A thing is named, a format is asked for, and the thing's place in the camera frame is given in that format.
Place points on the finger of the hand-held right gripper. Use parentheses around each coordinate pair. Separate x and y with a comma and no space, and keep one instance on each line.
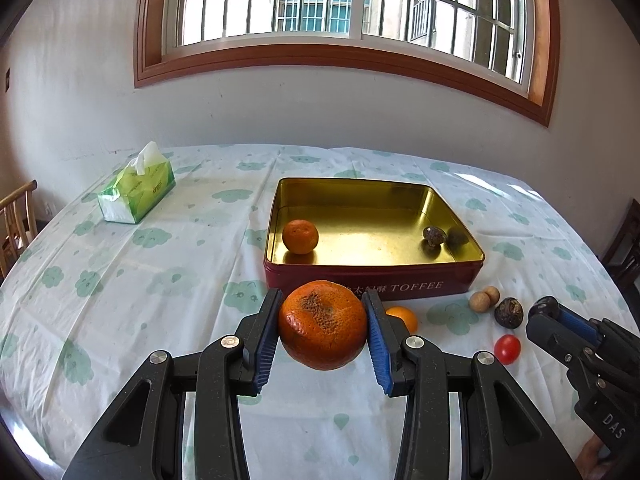
(575,321)
(550,335)

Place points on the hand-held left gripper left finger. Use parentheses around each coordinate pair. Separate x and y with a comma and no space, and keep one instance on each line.
(265,355)

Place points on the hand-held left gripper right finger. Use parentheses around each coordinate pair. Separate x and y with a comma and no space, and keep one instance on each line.
(377,355)

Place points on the dark brown wrinkled fruit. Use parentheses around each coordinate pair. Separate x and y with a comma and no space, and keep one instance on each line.
(433,236)
(509,313)
(544,305)

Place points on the smooth orange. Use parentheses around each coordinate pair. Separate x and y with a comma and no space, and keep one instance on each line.
(406,319)

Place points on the large blemished orange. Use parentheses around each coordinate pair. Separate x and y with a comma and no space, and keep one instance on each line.
(322,330)

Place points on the red and gold tin box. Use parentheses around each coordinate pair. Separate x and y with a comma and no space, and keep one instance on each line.
(370,245)

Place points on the red cherry tomato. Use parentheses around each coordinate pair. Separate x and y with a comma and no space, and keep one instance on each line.
(507,349)

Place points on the tan longan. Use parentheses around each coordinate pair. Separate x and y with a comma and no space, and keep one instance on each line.
(480,302)
(493,294)

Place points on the dark wooden chair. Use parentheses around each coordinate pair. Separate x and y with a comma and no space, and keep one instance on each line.
(625,250)

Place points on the small mandarin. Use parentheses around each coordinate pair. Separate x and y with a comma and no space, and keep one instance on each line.
(300,236)

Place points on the green tissue pack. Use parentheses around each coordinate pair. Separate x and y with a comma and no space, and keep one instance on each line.
(137,192)

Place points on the light wooden chair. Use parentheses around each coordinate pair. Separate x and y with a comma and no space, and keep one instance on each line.
(15,220)

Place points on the wooden framed barred window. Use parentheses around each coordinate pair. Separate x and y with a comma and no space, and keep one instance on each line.
(345,10)

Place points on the white wall socket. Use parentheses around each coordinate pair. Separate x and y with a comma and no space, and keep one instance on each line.
(47,208)

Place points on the dark wall switch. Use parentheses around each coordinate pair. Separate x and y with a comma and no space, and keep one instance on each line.
(7,80)

